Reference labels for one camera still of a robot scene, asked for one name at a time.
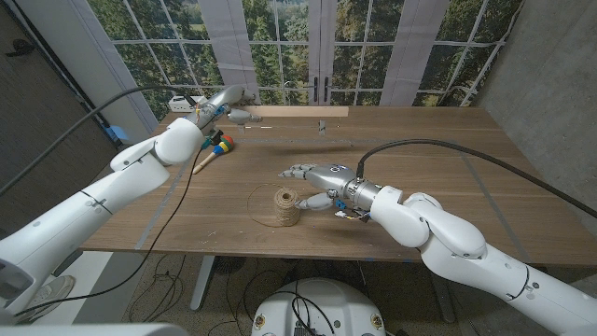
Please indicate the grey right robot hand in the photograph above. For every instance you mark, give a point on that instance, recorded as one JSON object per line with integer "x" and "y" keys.
{"x": 331, "y": 179}

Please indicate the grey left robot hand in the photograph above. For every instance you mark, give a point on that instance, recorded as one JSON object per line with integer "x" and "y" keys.
{"x": 219, "y": 102}

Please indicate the jute twine spool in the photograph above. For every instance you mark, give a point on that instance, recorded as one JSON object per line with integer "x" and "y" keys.
{"x": 285, "y": 210}

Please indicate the wooden strip clip hanger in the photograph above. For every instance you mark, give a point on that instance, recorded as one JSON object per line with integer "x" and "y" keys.
{"x": 303, "y": 111}

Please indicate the jute thread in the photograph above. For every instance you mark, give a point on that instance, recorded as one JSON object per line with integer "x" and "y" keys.
{"x": 248, "y": 210}

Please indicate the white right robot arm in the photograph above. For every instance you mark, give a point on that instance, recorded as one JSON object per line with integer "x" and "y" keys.
{"x": 466, "y": 252}

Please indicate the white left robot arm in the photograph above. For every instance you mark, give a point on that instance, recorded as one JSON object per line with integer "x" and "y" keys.
{"x": 93, "y": 210}

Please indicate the white power strip box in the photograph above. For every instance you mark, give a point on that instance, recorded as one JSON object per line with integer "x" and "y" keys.
{"x": 179, "y": 103}

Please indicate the colourful toy maraca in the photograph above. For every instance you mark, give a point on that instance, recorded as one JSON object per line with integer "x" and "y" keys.
{"x": 224, "y": 144}

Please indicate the small blue object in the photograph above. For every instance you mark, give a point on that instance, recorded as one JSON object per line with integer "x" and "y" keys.
{"x": 117, "y": 133}

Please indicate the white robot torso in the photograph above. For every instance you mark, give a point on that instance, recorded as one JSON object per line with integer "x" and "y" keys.
{"x": 336, "y": 308}

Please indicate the grey table leg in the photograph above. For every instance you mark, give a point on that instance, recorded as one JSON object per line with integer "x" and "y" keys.
{"x": 440, "y": 294}

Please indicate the white table leg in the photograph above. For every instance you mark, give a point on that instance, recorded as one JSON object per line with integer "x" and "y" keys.
{"x": 203, "y": 284}

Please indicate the white sneaker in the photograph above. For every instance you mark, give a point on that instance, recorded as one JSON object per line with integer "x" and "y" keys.
{"x": 51, "y": 291}

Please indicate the grey robot front bar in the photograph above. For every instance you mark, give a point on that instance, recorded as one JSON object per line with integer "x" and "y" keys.
{"x": 93, "y": 330}

